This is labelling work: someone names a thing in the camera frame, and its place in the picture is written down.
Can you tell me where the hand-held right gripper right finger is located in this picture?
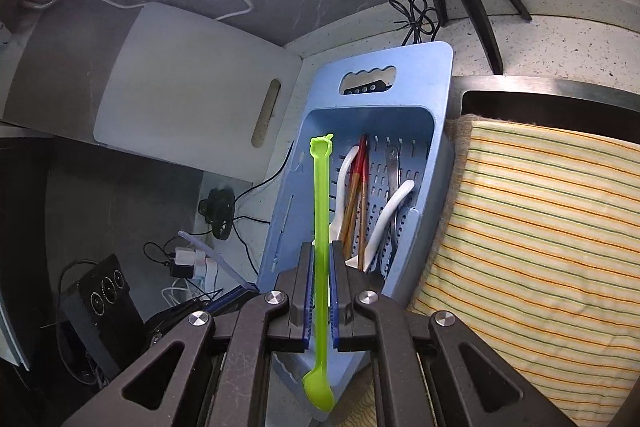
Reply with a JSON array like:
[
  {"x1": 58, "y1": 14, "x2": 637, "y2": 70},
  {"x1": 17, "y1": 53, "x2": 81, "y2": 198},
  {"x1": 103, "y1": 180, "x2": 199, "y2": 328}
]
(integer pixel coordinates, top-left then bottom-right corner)
[{"x1": 329, "y1": 241, "x2": 576, "y2": 427}]

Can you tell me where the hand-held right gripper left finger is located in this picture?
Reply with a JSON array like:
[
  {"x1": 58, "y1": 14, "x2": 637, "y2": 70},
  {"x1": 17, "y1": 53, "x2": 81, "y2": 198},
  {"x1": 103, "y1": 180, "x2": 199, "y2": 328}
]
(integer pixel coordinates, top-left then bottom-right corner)
[{"x1": 60, "y1": 241, "x2": 317, "y2": 427}]

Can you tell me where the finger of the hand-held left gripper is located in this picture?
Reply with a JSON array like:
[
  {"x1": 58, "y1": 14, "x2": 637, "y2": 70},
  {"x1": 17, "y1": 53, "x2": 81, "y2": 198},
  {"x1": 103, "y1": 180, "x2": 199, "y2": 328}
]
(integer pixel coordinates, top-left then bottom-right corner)
[{"x1": 145, "y1": 286, "x2": 261, "y2": 344}]

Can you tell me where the clear plastic spoon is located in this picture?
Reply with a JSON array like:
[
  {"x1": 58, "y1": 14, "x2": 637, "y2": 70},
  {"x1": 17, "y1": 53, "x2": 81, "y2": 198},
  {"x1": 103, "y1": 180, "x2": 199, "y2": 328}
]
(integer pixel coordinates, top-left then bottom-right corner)
[{"x1": 179, "y1": 229, "x2": 258, "y2": 293}]

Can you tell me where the green plastic spoon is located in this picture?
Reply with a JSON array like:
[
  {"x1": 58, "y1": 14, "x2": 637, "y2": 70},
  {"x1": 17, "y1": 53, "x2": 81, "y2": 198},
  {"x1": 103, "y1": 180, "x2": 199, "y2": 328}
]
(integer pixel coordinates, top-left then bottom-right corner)
[{"x1": 302, "y1": 133, "x2": 337, "y2": 410}]

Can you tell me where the white plastic spoon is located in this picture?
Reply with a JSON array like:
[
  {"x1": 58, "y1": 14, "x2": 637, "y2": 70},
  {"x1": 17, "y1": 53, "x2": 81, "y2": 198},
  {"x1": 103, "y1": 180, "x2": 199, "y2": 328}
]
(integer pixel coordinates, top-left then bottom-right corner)
[{"x1": 357, "y1": 179, "x2": 417, "y2": 272}]

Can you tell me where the printed white spoon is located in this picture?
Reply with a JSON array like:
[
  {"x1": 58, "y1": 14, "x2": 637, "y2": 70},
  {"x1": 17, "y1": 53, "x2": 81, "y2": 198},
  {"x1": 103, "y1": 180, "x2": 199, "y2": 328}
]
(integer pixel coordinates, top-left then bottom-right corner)
[{"x1": 327, "y1": 146, "x2": 361, "y2": 240}]

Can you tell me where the metal fork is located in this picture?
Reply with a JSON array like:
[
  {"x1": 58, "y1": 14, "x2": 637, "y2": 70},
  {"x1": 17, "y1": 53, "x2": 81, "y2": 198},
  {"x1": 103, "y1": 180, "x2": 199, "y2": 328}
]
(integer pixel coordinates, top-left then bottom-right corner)
[{"x1": 387, "y1": 147, "x2": 405, "y2": 233}]

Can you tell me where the blue drain basket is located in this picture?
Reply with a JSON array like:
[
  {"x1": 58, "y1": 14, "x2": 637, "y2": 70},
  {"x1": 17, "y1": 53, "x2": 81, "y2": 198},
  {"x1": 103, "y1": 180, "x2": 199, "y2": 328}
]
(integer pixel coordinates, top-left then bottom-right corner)
[{"x1": 256, "y1": 41, "x2": 456, "y2": 423}]

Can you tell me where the white power adapter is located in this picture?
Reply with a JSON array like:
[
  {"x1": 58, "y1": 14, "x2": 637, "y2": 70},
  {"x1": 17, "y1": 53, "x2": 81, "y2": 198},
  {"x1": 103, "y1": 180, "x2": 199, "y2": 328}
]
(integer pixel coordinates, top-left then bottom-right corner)
[{"x1": 169, "y1": 247, "x2": 221, "y2": 280}]

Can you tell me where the black plug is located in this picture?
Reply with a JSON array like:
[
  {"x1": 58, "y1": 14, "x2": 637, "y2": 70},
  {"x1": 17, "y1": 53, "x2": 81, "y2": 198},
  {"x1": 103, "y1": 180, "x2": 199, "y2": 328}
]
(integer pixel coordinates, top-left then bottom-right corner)
[{"x1": 198, "y1": 187, "x2": 236, "y2": 240}]

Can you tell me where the black speaker box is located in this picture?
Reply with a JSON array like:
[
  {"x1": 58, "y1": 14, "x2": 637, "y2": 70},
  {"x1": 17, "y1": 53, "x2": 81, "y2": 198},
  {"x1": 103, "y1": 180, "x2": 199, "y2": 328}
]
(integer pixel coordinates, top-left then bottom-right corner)
[{"x1": 57, "y1": 253, "x2": 146, "y2": 375}]

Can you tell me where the white cutting board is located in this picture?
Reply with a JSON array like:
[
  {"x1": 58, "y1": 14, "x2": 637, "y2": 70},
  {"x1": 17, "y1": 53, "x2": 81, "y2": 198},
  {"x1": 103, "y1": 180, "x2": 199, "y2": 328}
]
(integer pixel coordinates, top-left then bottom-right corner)
[{"x1": 92, "y1": 2, "x2": 303, "y2": 172}]

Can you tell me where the striped yellow cloth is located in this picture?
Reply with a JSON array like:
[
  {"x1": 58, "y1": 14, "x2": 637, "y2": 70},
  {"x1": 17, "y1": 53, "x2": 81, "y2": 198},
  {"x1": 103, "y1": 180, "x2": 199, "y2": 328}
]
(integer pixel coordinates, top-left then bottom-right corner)
[{"x1": 345, "y1": 114, "x2": 640, "y2": 427}]

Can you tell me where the steel sink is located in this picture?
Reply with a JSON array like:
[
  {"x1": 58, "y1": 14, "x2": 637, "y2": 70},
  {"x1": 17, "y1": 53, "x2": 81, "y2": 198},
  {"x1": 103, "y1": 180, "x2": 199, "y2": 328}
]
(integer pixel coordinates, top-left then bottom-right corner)
[{"x1": 450, "y1": 76, "x2": 640, "y2": 130}]

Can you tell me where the coiled white cable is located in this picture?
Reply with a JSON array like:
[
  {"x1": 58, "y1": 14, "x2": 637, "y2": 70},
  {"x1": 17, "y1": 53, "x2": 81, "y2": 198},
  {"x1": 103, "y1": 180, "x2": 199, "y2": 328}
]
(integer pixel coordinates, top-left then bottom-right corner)
[{"x1": 162, "y1": 277, "x2": 211, "y2": 304}]

